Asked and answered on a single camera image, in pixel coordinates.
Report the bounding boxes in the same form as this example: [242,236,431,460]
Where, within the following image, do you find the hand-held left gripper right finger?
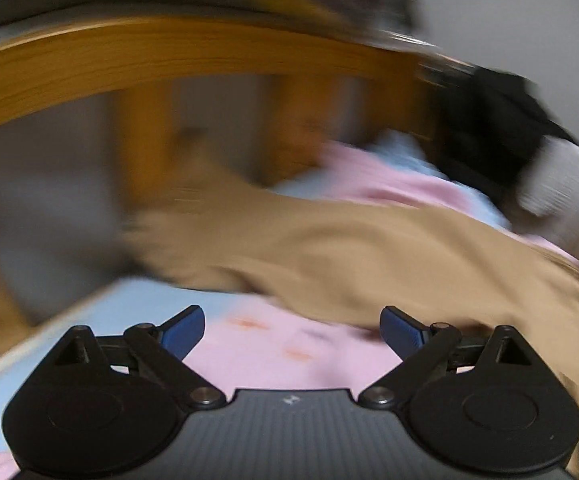
[357,305,535,410]

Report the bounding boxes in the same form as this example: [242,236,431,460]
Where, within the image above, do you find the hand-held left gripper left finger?
[52,304,227,411]

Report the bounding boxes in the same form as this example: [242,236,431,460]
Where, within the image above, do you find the tan garment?
[124,160,579,480]

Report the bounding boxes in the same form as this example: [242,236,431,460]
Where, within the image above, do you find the pink blanket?
[0,140,579,480]

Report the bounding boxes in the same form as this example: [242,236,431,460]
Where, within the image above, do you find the white towel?
[512,132,579,248]

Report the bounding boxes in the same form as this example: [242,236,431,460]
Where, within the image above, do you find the black hanging clothing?
[432,62,577,196]

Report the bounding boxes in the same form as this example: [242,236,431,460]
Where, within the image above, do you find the wooden bed frame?
[0,14,443,378]

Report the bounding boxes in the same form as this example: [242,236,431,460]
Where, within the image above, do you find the shiny metal rail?
[382,29,477,83]

